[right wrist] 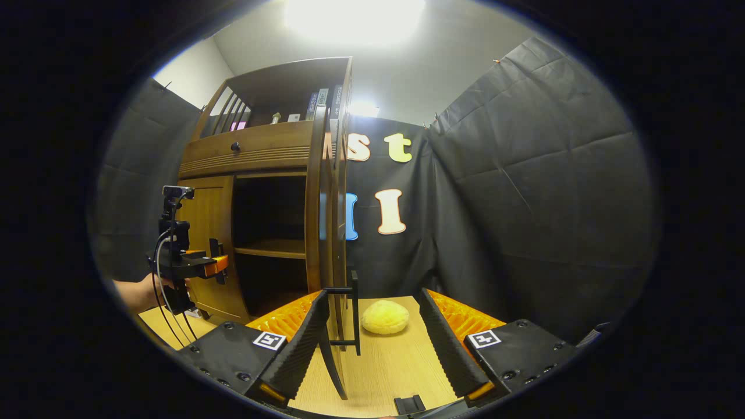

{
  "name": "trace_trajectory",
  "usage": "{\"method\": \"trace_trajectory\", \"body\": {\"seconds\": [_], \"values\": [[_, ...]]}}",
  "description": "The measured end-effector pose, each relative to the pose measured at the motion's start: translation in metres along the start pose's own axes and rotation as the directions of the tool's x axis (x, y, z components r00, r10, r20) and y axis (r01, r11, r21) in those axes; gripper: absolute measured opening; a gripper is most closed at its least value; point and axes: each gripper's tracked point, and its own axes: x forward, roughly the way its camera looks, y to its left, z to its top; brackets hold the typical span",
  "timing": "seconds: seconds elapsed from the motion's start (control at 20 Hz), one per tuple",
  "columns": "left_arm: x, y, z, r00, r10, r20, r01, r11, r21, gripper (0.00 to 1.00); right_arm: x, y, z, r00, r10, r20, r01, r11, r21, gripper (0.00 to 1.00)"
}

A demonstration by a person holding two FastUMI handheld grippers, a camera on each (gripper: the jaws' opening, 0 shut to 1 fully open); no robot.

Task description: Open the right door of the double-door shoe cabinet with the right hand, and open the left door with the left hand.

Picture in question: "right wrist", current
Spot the black backdrop cloth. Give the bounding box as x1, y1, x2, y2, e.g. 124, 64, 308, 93
93, 38, 658, 344

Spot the yellow round plush toy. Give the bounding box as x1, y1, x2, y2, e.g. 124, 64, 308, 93
361, 299, 410, 335

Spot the wooden shoe cabinet door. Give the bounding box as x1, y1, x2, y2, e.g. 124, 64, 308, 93
304, 105, 361, 400
175, 175, 252, 325

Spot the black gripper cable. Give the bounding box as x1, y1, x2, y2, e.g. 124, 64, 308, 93
151, 230, 198, 347

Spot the wooden double-door shoe cabinet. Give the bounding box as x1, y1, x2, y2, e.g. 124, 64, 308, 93
178, 56, 354, 326

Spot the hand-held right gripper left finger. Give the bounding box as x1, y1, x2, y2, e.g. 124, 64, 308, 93
178, 290, 330, 405

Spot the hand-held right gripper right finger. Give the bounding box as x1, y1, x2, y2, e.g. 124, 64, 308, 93
419, 287, 578, 402

